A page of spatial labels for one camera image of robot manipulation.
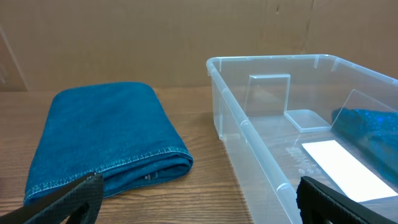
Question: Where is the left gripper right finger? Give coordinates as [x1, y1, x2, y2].
[296, 176, 396, 224]

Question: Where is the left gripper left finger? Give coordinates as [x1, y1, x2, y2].
[1, 172, 104, 224]

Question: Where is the sparkly blue fabric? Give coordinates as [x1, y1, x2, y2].
[331, 108, 397, 185]

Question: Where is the white label in container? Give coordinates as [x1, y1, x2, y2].
[302, 140, 397, 202]

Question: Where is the clear plastic storage container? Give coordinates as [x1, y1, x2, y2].
[206, 54, 397, 223]

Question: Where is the blue terry towel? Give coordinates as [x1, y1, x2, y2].
[24, 82, 193, 205]

